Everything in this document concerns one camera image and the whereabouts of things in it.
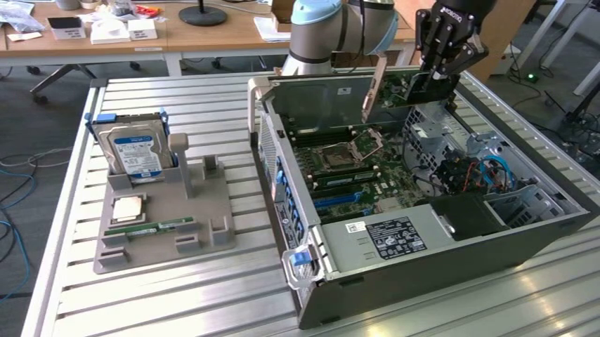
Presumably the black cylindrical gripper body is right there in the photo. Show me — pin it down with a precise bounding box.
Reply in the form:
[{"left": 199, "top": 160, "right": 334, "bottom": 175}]
[{"left": 429, "top": 0, "right": 499, "bottom": 44}]

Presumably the green GPU card black cooler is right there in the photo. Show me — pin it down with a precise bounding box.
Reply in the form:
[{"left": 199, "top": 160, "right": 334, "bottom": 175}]
[{"left": 361, "top": 55, "right": 460, "bottom": 124}]

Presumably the white electrical box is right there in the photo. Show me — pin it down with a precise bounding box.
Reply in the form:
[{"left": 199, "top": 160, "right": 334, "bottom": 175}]
[{"left": 497, "top": 44, "right": 523, "bottom": 77}]

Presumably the silver socket cover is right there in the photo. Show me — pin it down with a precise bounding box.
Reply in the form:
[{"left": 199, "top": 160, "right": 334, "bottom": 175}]
[{"left": 349, "top": 126, "right": 390, "bottom": 163}]

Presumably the brown cardboard box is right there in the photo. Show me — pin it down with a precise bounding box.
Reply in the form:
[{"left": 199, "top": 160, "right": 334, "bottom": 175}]
[{"left": 270, "top": 0, "right": 294, "bottom": 25}]

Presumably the white paper stack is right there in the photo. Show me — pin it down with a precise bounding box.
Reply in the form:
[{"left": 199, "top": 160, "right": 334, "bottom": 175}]
[{"left": 253, "top": 15, "right": 293, "bottom": 43}]

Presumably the CPU socket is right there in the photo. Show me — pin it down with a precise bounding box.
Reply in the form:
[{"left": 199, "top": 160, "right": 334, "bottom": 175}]
[{"left": 318, "top": 143, "right": 358, "bottom": 169}]

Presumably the green motherboard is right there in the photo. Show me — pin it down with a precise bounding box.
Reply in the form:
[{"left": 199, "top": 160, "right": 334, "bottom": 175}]
[{"left": 283, "top": 119, "right": 432, "bottom": 225}]

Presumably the silver chipset heatsink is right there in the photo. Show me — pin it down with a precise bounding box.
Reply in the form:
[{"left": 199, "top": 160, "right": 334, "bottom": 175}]
[{"left": 377, "top": 198, "right": 406, "bottom": 213}]

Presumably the wooden office desk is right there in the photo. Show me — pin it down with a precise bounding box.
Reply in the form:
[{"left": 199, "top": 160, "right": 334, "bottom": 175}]
[{"left": 0, "top": 0, "right": 422, "bottom": 67}]

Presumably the long blue expansion slot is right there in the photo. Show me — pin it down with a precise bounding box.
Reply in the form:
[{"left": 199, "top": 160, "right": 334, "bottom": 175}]
[{"left": 313, "top": 191, "right": 368, "bottom": 209}]

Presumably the black round lamp base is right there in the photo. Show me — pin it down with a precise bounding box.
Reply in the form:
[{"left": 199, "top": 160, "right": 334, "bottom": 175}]
[{"left": 178, "top": 0, "right": 229, "bottom": 26}]

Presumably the grey power supply black label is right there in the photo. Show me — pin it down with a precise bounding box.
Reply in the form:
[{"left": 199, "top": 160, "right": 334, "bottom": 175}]
[{"left": 318, "top": 205, "right": 459, "bottom": 275}]

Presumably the red small item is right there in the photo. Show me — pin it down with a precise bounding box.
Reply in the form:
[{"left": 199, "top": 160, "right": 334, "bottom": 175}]
[{"left": 135, "top": 4, "right": 165, "bottom": 19}]

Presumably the small white box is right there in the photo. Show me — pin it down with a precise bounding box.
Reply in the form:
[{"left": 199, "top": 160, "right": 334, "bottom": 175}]
[{"left": 127, "top": 19, "right": 158, "bottom": 41}]

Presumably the black silver PC case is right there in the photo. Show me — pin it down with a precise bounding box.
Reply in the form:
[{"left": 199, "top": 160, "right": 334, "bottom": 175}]
[{"left": 247, "top": 62, "right": 592, "bottom": 331}]

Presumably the blue case latch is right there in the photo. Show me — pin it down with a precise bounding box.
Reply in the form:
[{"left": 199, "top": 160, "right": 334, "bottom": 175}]
[{"left": 287, "top": 245, "right": 314, "bottom": 270}]

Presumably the white round holder box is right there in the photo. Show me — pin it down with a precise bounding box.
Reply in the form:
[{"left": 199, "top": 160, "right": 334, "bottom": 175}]
[{"left": 90, "top": 19, "right": 132, "bottom": 45}]

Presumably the hard disk blue carrier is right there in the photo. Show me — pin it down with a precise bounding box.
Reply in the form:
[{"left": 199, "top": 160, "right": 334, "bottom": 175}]
[{"left": 83, "top": 107, "right": 171, "bottom": 185}]

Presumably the grey plastic parts rack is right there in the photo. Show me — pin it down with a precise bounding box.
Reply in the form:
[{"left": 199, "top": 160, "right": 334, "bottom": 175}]
[{"left": 92, "top": 132, "right": 238, "bottom": 277}]

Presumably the white box black lid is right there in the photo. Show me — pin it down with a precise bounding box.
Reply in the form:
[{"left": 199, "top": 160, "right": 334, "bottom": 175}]
[{"left": 46, "top": 16, "right": 87, "bottom": 40}]

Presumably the silver CPU chip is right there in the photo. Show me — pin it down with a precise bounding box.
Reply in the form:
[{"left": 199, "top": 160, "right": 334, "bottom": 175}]
[{"left": 108, "top": 197, "right": 143, "bottom": 224}]

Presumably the grey caster chair base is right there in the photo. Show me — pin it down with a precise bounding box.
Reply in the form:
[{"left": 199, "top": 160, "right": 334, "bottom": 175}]
[{"left": 27, "top": 62, "right": 142, "bottom": 105}]

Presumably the clear plastic bag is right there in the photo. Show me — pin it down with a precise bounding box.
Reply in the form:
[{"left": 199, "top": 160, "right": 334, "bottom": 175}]
[{"left": 0, "top": 0, "right": 46, "bottom": 33}]

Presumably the black camera cable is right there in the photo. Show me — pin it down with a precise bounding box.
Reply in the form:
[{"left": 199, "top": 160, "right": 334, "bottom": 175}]
[{"left": 358, "top": 0, "right": 369, "bottom": 54}]

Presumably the white table frame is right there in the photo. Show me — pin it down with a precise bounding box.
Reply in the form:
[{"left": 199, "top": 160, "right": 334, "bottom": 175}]
[{"left": 511, "top": 0, "right": 600, "bottom": 98}]

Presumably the blue disk wire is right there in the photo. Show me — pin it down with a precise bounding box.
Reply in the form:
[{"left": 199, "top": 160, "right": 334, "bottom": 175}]
[{"left": 483, "top": 154, "right": 517, "bottom": 193}]

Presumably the white cable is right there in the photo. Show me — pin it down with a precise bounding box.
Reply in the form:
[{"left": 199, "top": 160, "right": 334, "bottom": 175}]
[{"left": 0, "top": 147, "right": 71, "bottom": 169}]

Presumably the blue network cable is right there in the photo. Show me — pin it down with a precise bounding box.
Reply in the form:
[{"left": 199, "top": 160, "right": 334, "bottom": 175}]
[{"left": 0, "top": 168, "right": 36, "bottom": 303}]

